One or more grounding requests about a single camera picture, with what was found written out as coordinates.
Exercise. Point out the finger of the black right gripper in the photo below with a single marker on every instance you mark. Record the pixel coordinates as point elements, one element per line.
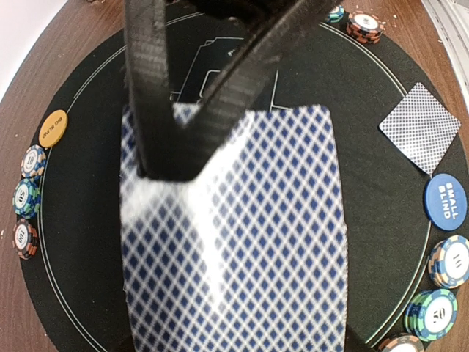
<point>275,28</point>
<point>148,81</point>

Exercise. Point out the green chip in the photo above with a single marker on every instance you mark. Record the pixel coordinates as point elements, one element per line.
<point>26,199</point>
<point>431,314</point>
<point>335,15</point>

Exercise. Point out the yellow big blind button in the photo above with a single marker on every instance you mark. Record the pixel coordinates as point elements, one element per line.
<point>53,128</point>

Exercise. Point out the brown chip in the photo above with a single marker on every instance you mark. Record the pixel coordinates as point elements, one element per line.
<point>401,343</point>
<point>25,239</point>
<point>364,27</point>

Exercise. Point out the blue white chip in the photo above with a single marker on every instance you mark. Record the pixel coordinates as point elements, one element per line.
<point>33,162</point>
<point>448,262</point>

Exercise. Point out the blue patterned card deck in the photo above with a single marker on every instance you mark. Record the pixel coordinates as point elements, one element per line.
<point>251,255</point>

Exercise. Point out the card dealt to small blind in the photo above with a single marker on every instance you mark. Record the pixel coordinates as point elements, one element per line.
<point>421,128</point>

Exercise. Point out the blue small blind button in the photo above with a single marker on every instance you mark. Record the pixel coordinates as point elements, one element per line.
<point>445,202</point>

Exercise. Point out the round black poker mat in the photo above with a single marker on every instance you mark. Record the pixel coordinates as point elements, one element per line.
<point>75,280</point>

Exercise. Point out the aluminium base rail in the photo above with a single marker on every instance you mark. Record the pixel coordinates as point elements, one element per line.
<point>450,18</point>

